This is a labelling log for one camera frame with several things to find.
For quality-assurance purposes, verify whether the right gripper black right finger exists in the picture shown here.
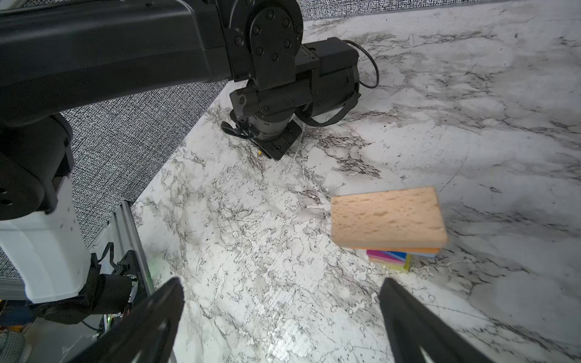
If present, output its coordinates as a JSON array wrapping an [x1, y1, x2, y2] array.
[[379, 278, 491, 362]]

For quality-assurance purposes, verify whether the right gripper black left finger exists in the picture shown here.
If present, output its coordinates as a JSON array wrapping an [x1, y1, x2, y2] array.
[[71, 278, 185, 363]]

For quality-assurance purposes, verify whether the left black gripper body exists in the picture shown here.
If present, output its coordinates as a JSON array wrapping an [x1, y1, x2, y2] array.
[[221, 38, 360, 160]]

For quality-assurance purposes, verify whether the green cube block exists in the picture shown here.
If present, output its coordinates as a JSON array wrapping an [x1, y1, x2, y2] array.
[[368, 255, 411, 273]]

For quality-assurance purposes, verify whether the blue number 6 block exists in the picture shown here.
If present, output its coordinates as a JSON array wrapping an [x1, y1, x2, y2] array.
[[384, 251, 409, 261]]

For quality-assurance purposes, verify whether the light blue block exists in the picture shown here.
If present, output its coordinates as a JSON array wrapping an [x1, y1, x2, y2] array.
[[407, 253, 437, 258]]

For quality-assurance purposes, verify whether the magenta cube block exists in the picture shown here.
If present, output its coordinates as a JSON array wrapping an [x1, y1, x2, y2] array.
[[366, 250, 405, 266]]

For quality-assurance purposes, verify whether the orange cylinder block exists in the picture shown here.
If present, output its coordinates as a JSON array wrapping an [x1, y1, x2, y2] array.
[[358, 247, 441, 255]]

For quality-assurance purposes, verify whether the natural wood plank block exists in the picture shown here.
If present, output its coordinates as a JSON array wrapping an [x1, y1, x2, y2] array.
[[331, 187, 449, 250]]

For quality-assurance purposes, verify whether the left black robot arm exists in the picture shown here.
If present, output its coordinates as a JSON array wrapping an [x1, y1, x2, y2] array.
[[1, 1, 361, 325]]

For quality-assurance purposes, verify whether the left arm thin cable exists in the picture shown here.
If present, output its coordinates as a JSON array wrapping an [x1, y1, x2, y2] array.
[[342, 39, 381, 90]]

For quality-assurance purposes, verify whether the aluminium front rail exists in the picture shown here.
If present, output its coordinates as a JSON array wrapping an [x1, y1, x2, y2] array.
[[85, 199, 157, 363]]

